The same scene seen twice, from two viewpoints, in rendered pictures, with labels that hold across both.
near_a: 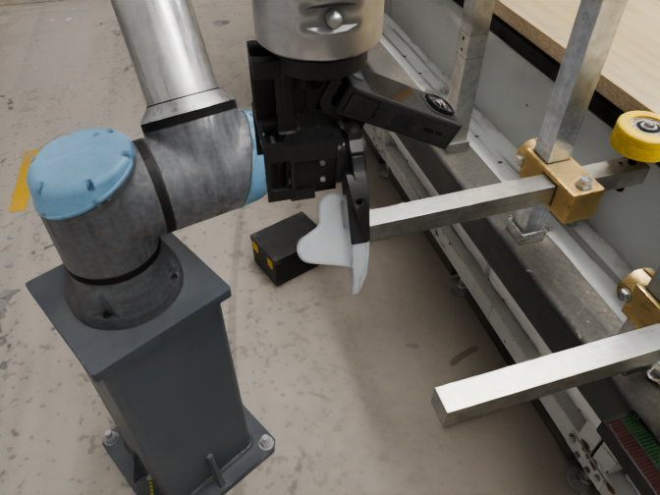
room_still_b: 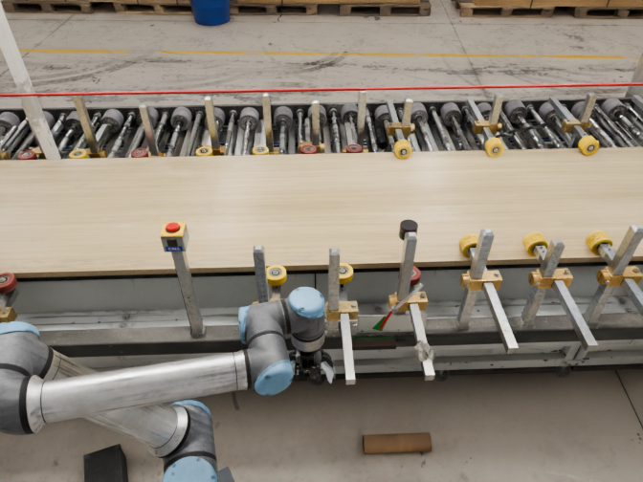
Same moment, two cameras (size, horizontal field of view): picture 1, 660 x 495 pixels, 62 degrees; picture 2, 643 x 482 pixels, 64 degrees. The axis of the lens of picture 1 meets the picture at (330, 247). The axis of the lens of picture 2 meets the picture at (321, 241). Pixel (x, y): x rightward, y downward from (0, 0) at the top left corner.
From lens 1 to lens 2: 127 cm
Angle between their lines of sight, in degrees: 53
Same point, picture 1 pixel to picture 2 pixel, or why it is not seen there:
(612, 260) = not seen: hidden behind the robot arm
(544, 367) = (347, 349)
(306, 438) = not seen: outside the picture
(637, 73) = (240, 256)
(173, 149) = (194, 441)
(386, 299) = not seen: hidden behind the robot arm
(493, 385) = (349, 364)
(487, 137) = (179, 316)
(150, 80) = (163, 431)
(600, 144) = (241, 282)
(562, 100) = (263, 290)
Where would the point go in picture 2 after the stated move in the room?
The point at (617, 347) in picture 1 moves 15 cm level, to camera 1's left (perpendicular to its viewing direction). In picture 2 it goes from (345, 328) to (335, 362)
